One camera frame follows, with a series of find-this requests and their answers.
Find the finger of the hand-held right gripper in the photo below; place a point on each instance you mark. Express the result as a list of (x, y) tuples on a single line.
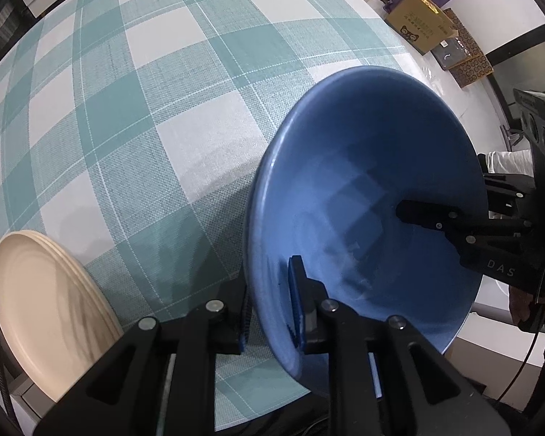
[(436, 218), (508, 190)]

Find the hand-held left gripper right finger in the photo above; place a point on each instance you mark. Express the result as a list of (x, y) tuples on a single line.
[(297, 304)]

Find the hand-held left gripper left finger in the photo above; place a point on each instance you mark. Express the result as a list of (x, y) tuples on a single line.
[(241, 322)]

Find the blue bowl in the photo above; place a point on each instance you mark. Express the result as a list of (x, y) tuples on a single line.
[(368, 154)]

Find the beige round plate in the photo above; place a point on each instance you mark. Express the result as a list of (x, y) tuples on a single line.
[(41, 304)]

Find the person's right hand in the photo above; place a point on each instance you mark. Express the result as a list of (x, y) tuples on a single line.
[(522, 306)]

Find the brown honeycomb patterned box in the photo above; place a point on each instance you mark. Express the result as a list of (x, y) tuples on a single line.
[(465, 54)]

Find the cardboard box with cat print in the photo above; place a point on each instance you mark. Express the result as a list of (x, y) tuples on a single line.
[(420, 20)]

